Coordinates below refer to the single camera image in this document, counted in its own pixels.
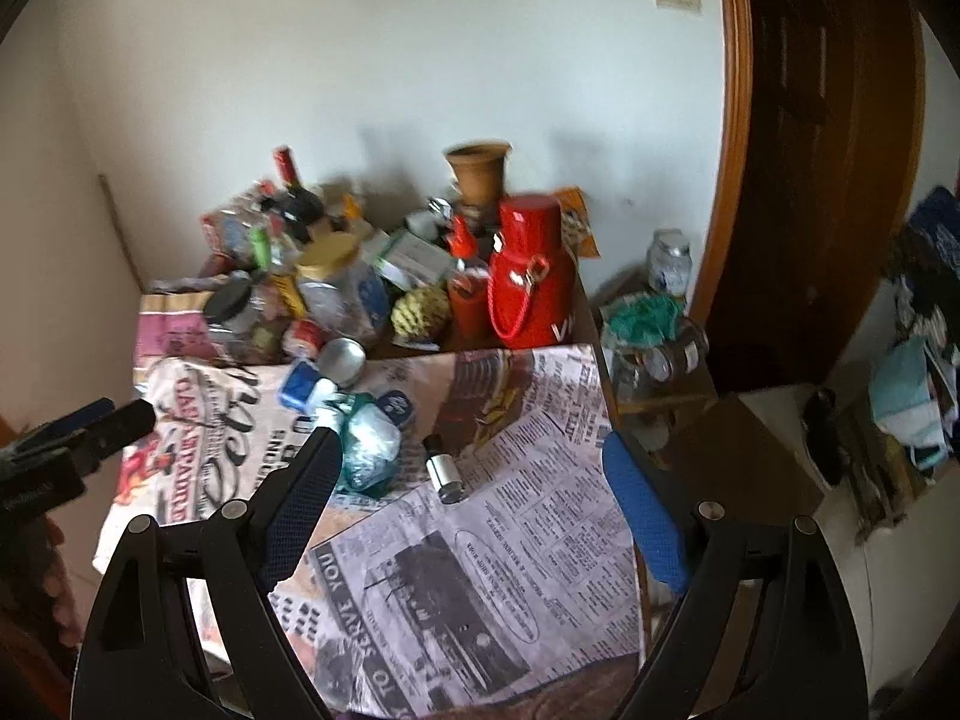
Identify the red sauce bottle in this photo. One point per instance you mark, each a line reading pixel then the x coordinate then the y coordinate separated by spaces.
pixel 469 296

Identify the gold lid clear jar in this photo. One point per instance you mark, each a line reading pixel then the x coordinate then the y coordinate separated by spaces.
pixel 337 289

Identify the light blue face mask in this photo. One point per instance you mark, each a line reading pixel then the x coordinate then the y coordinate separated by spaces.
pixel 907 397

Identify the blue white packet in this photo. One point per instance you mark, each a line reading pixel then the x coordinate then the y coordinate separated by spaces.
pixel 394 406

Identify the green cap bottle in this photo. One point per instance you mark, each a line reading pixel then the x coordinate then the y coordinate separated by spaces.
pixel 261 247

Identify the small red white can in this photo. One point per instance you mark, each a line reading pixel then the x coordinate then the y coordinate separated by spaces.
pixel 304 337

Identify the clear glass jar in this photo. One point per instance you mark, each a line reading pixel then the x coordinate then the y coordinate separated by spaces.
pixel 670 262

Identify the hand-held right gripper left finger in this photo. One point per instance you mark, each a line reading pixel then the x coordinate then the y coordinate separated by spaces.
pixel 300 502

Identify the black object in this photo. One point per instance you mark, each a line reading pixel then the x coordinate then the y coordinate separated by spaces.
pixel 825 435

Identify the black bag pile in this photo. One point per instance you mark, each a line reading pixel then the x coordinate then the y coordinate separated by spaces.
pixel 911 281

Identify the black lid clear jar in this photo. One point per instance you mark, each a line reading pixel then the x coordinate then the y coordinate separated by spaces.
pixel 232 315

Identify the silver metal object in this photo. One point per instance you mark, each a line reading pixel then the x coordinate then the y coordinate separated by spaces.
pixel 441 207

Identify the green net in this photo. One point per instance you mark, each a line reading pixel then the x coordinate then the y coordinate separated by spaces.
pixel 645 315

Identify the brown clay vase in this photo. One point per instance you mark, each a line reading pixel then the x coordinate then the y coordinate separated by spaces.
pixel 478 172

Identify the blue patterned cloth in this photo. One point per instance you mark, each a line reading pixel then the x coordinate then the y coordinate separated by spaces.
pixel 937 232

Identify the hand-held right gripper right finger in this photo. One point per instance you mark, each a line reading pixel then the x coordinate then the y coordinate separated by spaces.
pixel 645 517

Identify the small black silver cylinder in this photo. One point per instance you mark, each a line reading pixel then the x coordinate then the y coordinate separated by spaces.
pixel 446 476

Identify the dark wooden door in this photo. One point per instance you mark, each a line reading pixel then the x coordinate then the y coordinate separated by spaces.
pixel 825 165

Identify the orange printed packet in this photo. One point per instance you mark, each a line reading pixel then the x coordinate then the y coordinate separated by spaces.
pixel 577 229

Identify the glass bottle yellow label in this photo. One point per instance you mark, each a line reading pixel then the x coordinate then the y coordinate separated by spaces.
pixel 289 292

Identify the white green medicine box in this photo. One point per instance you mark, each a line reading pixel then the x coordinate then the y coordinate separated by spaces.
pixel 412 259

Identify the dark wine bottle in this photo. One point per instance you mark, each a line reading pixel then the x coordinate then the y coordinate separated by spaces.
pixel 296 195

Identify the pink printed sack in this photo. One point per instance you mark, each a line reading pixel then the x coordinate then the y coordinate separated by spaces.
pixel 172 330

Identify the wooden table with printed cloth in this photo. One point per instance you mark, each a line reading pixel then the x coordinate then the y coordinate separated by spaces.
pixel 487 555

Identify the red thermos flask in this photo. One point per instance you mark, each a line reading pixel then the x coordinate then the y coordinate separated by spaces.
pixel 529 270

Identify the thin wooden stick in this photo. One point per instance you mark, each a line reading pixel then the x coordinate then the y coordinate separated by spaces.
pixel 120 232

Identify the round metal tin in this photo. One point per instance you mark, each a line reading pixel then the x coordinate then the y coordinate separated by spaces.
pixel 343 361

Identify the crushed blue can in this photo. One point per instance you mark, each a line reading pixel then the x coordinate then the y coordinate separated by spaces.
pixel 300 386

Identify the teal wrapper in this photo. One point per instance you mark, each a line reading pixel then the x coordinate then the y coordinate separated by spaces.
pixel 367 450

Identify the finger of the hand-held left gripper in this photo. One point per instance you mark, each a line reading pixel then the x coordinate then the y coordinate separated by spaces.
pixel 75 416
pixel 116 427

